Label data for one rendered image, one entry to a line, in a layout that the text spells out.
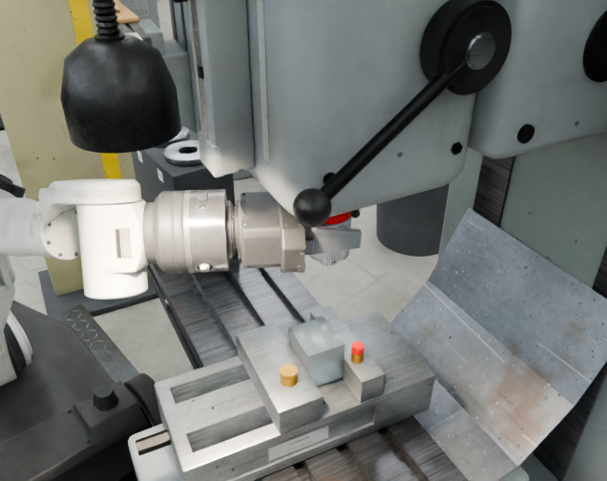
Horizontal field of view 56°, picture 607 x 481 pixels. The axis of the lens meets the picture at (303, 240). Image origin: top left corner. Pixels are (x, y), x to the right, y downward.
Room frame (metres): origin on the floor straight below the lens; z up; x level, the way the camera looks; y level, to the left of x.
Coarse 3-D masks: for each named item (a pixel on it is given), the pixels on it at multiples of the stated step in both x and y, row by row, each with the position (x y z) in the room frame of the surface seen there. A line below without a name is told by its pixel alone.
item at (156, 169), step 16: (176, 144) 1.01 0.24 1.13; (192, 144) 1.01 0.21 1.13; (144, 160) 1.01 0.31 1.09; (160, 160) 0.97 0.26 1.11; (176, 160) 0.94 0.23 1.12; (192, 160) 0.94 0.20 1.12; (144, 176) 1.03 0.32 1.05; (160, 176) 0.95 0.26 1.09; (176, 176) 0.91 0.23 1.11; (192, 176) 0.92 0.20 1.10; (208, 176) 0.94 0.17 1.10; (224, 176) 0.96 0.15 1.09; (144, 192) 1.04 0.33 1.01; (160, 192) 0.96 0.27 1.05
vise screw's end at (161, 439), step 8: (160, 432) 0.46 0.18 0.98; (136, 440) 0.45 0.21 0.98; (144, 440) 0.45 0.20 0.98; (152, 440) 0.45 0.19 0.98; (160, 440) 0.45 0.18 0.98; (168, 440) 0.46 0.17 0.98; (136, 448) 0.44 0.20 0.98; (144, 448) 0.44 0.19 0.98; (152, 448) 0.45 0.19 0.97; (160, 448) 0.45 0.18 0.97
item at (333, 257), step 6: (342, 222) 0.51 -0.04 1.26; (348, 222) 0.52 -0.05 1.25; (330, 252) 0.51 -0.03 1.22; (336, 252) 0.51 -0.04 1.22; (342, 252) 0.51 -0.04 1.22; (348, 252) 0.52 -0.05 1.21; (312, 258) 0.51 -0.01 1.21; (318, 258) 0.51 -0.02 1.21; (324, 258) 0.51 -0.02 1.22; (330, 258) 0.51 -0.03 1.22; (336, 258) 0.51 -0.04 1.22; (342, 258) 0.51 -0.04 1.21
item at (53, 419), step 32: (32, 320) 1.14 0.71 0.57; (32, 352) 1.02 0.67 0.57; (64, 352) 1.02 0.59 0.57; (32, 384) 0.92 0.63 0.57; (64, 384) 0.92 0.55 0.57; (96, 384) 0.92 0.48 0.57; (0, 416) 0.83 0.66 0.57; (32, 416) 0.83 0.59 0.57; (64, 416) 0.81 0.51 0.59; (96, 416) 0.79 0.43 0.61; (128, 416) 0.80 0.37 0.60; (0, 448) 0.73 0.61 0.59; (32, 448) 0.73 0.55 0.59; (64, 448) 0.73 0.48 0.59; (96, 448) 0.74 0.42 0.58; (128, 448) 0.77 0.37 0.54; (0, 480) 0.66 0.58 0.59; (32, 480) 0.66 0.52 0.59; (64, 480) 0.68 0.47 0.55; (96, 480) 0.72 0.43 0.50
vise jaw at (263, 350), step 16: (240, 336) 0.58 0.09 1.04; (256, 336) 0.58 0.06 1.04; (272, 336) 0.58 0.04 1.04; (240, 352) 0.57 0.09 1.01; (256, 352) 0.55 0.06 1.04; (272, 352) 0.55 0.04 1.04; (288, 352) 0.55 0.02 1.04; (256, 368) 0.52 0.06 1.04; (272, 368) 0.52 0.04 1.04; (304, 368) 0.52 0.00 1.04; (256, 384) 0.51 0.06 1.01; (272, 384) 0.49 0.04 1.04; (304, 384) 0.49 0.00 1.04; (272, 400) 0.47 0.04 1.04; (288, 400) 0.47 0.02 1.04; (304, 400) 0.47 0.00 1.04; (320, 400) 0.47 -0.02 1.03; (272, 416) 0.46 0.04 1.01; (288, 416) 0.45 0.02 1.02; (304, 416) 0.46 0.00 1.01; (320, 416) 0.47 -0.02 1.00
